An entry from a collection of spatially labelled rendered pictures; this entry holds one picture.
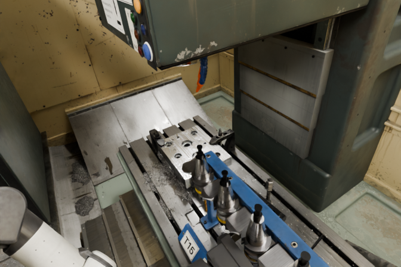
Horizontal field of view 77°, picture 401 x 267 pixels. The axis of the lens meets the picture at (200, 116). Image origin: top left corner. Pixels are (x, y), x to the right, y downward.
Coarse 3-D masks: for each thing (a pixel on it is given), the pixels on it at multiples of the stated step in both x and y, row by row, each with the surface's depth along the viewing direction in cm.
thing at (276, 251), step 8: (272, 248) 53; (280, 248) 52; (264, 256) 51; (272, 256) 51; (280, 256) 51; (288, 256) 51; (264, 264) 50; (272, 264) 50; (280, 264) 50; (288, 264) 50
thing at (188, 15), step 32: (96, 0) 72; (160, 0) 40; (192, 0) 43; (224, 0) 47; (256, 0) 50; (288, 0) 55; (320, 0) 60; (352, 0) 66; (128, 32) 55; (160, 32) 43; (192, 32) 46; (224, 32) 50; (256, 32) 54; (160, 64) 46
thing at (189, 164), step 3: (192, 159) 77; (195, 159) 77; (186, 162) 76; (189, 162) 76; (192, 162) 76; (183, 165) 75; (186, 165) 75; (189, 165) 75; (192, 165) 75; (183, 168) 74; (186, 168) 74; (189, 168) 74; (192, 168) 74; (183, 171) 73; (186, 171) 73; (189, 171) 73; (189, 174) 72
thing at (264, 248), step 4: (244, 228) 56; (244, 232) 55; (244, 236) 54; (244, 240) 55; (268, 240) 53; (248, 244) 53; (264, 244) 52; (268, 244) 52; (248, 248) 52; (252, 248) 52; (256, 248) 52; (260, 248) 52; (264, 248) 52; (268, 248) 52; (248, 252) 53; (252, 252) 52; (256, 252) 52; (260, 252) 52; (264, 252) 52; (252, 256) 53; (256, 256) 53
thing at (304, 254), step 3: (303, 252) 41; (306, 252) 41; (303, 255) 40; (306, 255) 40; (309, 255) 40; (300, 258) 42; (303, 258) 40; (306, 258) 40; (309, 258) 40; (300, 261) 42; (303, 261) 41; (306, 261) 40; (297, 264) 42; (300, 264) 41; (303, 264) 41; (306, 264) 41
